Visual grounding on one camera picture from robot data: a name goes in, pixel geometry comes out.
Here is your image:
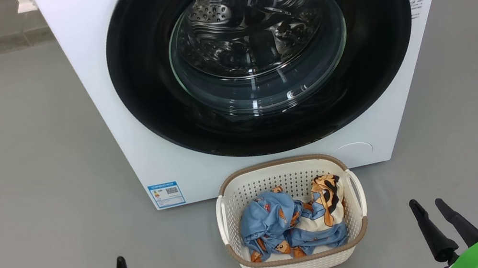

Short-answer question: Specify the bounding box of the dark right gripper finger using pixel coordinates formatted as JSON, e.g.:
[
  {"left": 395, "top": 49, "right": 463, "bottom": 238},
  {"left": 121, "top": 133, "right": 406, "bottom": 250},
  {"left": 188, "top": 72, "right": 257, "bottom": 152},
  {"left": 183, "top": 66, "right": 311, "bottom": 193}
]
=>
[
  {"left": 408, "top": 193, "right": 461, "bottom": 267},
  {"left": 434, "top": 192, "right": 478, "bottom": 252}
]

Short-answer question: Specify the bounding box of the blue bear-print garment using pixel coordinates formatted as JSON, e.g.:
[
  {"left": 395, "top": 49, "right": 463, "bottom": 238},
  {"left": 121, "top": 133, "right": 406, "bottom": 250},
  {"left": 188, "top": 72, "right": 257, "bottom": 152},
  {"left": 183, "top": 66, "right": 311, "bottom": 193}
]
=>
[{"left": 234, "top": 178, "right": 351, "bottom": 266}]

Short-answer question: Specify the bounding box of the round black glass washer door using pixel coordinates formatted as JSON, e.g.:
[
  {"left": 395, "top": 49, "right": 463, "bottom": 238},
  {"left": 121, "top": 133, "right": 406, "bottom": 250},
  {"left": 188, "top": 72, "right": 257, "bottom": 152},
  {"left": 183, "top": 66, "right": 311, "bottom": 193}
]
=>
[{"left": 97, "top": 0, "right": 431, "bottom": 178}]

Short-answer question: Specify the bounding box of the cream perforated laundry basket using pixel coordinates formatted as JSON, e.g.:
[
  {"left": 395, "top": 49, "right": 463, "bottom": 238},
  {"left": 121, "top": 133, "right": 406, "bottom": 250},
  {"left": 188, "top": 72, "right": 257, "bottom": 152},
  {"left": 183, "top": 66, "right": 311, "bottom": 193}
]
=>
[{"left": 209, "top": 146, "right": 377, "bottom": 268}]

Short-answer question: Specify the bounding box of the white front-load washing machine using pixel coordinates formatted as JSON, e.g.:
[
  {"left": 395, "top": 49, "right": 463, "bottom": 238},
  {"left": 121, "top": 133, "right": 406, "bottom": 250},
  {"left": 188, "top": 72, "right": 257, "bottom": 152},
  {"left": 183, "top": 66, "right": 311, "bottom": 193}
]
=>
[{"left": 32, "top": 0, "right": 478, "bottom": 226}]

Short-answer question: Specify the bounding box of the blue energy label sticker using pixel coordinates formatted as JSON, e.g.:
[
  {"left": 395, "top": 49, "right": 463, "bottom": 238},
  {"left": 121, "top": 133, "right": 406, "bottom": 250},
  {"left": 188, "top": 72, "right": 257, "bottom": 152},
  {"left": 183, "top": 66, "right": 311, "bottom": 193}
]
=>
[{"left": 147, "top": 179, "right": 187, "bottom": 211}]

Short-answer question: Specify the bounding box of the round drain filter cover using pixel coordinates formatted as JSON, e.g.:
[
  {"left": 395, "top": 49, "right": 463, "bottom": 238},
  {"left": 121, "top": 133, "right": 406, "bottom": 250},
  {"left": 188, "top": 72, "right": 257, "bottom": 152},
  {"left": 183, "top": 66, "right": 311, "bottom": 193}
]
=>
[{"left": 331, "top": 140, "right": 376, "bottom": 171}]

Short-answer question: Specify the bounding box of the small printed text label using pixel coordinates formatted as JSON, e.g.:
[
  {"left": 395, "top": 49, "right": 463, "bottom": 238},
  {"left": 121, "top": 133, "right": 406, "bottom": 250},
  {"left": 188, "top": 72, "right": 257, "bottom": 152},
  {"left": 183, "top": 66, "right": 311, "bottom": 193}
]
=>
[{"left": 409, "top": 0, "right": 425, "bottom": 20}]

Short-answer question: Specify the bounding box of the steel perforated washer drum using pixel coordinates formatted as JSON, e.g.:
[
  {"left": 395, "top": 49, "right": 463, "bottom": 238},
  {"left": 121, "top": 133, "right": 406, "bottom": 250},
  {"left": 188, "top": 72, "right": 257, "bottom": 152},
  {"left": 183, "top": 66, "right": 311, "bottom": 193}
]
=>
[{"left": 161, "top": 0, "right": 358, "bottom": 127}]

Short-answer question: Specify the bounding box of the white post base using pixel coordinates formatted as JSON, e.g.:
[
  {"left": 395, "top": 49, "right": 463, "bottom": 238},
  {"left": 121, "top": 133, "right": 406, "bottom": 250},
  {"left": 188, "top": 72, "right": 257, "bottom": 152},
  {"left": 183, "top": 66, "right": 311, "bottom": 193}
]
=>
[{"left": 16, "top": 0, "right": 38, "bottom": 14}]

